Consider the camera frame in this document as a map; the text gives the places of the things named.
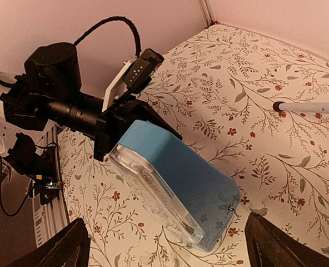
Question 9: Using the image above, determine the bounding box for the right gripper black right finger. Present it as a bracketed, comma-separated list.
[245, 212, 329, 266]

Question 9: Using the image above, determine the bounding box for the left aluminium frame post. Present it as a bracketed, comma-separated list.
[198, 0, 217, 28]

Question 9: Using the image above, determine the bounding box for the front aluminium rail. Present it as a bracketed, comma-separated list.
[32, 126, 69, 248]

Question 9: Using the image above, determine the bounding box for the white perforated music stand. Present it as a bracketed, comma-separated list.
[272, 101, 329, 115]

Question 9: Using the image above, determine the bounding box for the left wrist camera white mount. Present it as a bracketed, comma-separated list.
[102, 48, 165, 113]

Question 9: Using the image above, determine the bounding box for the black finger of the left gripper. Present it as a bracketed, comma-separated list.
[136, 100, 183, 141]

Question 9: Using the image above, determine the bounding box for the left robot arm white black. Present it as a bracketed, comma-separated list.
[0, 42, 174, 161]

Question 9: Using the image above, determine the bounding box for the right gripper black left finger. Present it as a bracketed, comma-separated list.
[8, 218, 91, 267]

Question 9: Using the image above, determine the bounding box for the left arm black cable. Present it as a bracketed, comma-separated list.
[73, 16, 142, 58]

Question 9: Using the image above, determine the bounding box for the blue metronome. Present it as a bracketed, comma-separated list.
[108, 120, 240, 252]

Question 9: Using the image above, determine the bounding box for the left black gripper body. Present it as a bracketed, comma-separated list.
[93, 101, 141, 161]

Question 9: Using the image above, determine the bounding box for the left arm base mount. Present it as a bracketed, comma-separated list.
[5, 133, 63, 189]

